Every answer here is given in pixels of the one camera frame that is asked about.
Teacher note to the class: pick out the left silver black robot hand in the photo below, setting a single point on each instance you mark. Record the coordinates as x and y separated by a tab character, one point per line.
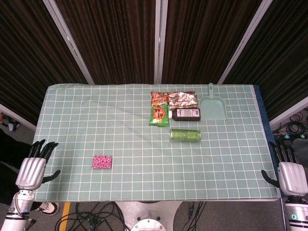
30	172

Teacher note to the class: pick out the black power strip lit buttons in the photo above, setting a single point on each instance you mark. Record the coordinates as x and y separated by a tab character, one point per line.
292	137

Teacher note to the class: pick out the white partition post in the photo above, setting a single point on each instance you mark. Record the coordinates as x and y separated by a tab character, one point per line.
69	43
243	45
160	41

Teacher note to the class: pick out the green checked tablecloth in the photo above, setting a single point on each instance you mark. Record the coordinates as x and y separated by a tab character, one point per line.
134	156

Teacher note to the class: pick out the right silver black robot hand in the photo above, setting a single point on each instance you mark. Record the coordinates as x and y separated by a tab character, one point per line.
292	176

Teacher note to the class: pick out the black trouser leg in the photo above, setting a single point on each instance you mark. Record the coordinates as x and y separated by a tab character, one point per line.
12	149

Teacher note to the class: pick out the green orange snack bag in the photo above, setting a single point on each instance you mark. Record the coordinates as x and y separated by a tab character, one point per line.
158	110

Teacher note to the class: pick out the pale green plastic dustpan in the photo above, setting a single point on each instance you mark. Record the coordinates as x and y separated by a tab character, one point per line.
213	108

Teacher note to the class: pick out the red white snack packet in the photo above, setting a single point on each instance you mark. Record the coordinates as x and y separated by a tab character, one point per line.
183	99

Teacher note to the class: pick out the brown bottle white cap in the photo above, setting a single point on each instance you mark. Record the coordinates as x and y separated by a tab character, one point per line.
187	114

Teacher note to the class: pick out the white partition base rail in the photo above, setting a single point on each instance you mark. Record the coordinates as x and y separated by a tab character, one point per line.
16	116
288	111

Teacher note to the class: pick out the pink patterned packet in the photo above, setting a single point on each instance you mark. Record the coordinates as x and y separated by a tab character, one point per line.
102	162

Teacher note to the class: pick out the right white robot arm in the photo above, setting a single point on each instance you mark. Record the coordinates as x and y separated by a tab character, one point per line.
297	214

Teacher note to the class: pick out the yellow floor tape strip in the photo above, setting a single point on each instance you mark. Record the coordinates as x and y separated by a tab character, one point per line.
64	216

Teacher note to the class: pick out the white black sneaker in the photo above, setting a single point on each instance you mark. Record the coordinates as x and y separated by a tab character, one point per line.
48	208

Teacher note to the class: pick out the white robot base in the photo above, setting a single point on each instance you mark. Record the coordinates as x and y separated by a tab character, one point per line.
146	216

